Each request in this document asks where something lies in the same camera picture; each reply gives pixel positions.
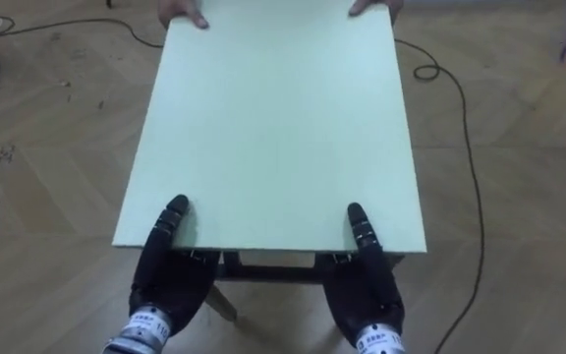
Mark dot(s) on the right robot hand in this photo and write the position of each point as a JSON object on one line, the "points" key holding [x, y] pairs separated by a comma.
{"points": [[366, 295]]}

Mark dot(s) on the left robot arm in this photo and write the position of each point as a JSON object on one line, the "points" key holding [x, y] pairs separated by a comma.
{"points": [[139, 332]]}

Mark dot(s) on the pale green table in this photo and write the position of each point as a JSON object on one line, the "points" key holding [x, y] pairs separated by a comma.
{"points": [[273, 137]]}

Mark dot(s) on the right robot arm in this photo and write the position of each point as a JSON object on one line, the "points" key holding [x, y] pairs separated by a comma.
{"points": [[380, 340]]}

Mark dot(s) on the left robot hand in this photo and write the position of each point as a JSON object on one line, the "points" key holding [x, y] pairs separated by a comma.
{"points": [[165, 280]]}

